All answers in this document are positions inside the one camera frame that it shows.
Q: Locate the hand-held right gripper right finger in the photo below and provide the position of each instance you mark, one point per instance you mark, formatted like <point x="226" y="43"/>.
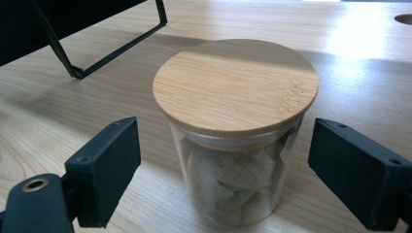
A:
<point x="359" y="178"/>

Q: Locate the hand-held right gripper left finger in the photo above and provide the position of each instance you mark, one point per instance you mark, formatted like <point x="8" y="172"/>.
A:
<point x="103" y="171"/>

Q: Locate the glass jar of tea bags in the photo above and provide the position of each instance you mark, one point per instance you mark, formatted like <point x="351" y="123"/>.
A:
<point x="233" y="90"/>

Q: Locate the black metal riser shelf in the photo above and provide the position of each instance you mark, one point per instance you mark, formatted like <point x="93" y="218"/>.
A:
<point x="19" y="26"/>

